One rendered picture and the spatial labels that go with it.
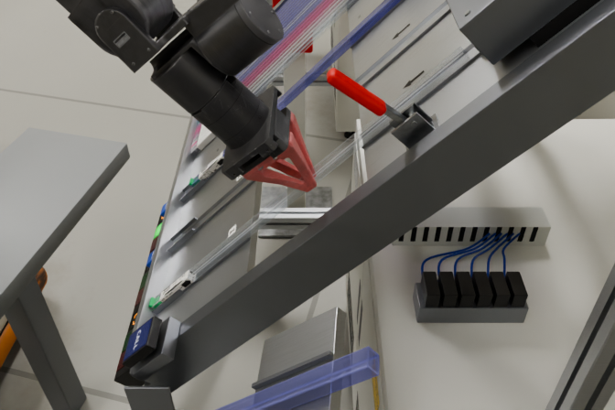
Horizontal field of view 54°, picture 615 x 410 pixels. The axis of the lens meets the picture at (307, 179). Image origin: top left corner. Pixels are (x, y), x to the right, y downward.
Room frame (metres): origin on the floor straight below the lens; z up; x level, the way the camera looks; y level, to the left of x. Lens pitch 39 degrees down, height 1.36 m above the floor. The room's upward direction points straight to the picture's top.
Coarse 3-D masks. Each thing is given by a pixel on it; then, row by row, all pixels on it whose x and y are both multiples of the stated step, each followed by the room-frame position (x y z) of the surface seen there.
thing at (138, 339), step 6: (150, 324) 0.41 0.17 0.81; (138, 330) 0.42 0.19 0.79; (144, 330) 0.41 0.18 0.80; (132, 336) 0.42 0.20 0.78; (138, 336) 0.41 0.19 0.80; (144, 336) 0.40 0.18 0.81; (132, 342) 0.41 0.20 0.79; (138, 342) 0.40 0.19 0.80; (144, 342) 0.39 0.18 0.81; (126, 348) 0.40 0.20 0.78; (132, 348) 0.40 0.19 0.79; (138, 348) 0.39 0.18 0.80; (126, 354) 0.39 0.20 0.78
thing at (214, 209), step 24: (216, 144) 0.81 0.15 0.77; (192, 168) 0.80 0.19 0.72; (192, 192) 0.72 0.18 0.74; (216, 192) 0.66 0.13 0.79; (240, 192) 0.61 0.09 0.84; (192, 216) 0.65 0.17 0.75; (216, 216) 0.60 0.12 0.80; (240, 216) 0.56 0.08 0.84; (192, 240) 0.59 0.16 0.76; (216, 240) 0.55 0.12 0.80; (192, 264) 0.54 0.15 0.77; (216, 264) 0.50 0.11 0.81; (240, 264) 0.47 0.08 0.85; (192, 288) 0.49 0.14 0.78; (216, 288) 0.46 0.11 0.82; (168, 312) 0.48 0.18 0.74; (192, 312) 0.45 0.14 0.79
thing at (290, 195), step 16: (448, 64) 0.50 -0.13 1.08; (432, 80) 0.50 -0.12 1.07; (400, 96) 0.51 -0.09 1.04; (416, 96) 0.50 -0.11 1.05; (400, 112) 0.50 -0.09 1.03; (368, 128) 0.50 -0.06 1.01; (352, 144) 0.50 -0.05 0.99; (336, 160) 0.50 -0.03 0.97; (320, 176) 0.50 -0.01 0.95; (288, 192) 0.51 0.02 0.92; (304, 192) 0.50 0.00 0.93; (272, 208) 0.50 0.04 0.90; (256, 224) 0.50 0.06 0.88; (240, 240) 0.50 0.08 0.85; (208, 256) 0.51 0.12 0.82; (224, 256) 0.50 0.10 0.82; (192, 272) 0.50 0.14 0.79
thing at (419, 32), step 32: (416, 0) 0.69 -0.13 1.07; (384, 32) 0.68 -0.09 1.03; (416, 32) 0.62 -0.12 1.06; (448, 32) 0.57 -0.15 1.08; (384, 64) 0.62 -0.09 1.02; (416, 64) 0.56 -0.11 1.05; (480, 64) 0.48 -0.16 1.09; (512, 64) 0.45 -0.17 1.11; (384, 96) 0.56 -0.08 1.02; (448, 96) 0.48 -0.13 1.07; (384, 128) 0.50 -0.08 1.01; (384, 160) 0.46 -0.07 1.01
